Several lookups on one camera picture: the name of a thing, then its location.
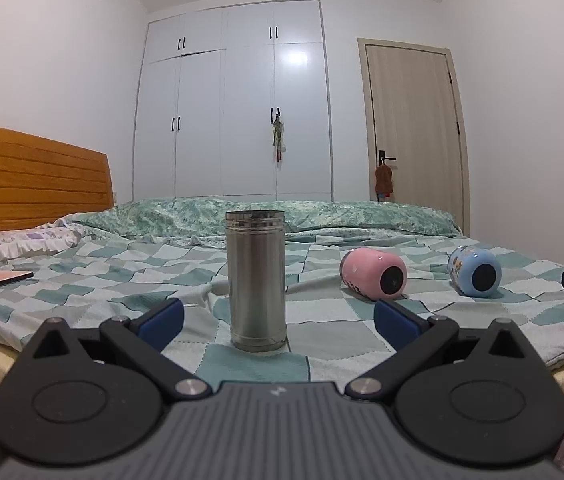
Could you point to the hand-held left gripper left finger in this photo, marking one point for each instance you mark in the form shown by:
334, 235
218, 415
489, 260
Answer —
162, 321

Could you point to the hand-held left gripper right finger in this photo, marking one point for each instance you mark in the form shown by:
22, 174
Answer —
395, 323

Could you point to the pink cup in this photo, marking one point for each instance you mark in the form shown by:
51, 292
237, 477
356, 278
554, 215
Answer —
369, 270

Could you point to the blue cartoon print cup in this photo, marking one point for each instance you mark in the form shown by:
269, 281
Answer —
473, 269

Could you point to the stainless steel cup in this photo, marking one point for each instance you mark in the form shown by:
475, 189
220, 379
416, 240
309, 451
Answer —
256, 285

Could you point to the checked green bed sheet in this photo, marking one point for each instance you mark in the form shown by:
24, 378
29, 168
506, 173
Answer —
111, 280

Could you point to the green floral quilt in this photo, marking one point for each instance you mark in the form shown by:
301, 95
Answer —
171, 217

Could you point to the purple floral pillow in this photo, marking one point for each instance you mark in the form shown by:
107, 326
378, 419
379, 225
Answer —
6, 245

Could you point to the wooden headboard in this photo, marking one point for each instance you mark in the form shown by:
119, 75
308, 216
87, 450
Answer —
26, 180

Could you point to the beige wooden door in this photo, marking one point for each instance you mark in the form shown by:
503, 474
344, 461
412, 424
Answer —
412, 125

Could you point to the white wardrobe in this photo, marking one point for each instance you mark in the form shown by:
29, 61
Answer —
201, 120

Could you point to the hanging colourful ornament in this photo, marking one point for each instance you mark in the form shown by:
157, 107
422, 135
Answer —
278, 137

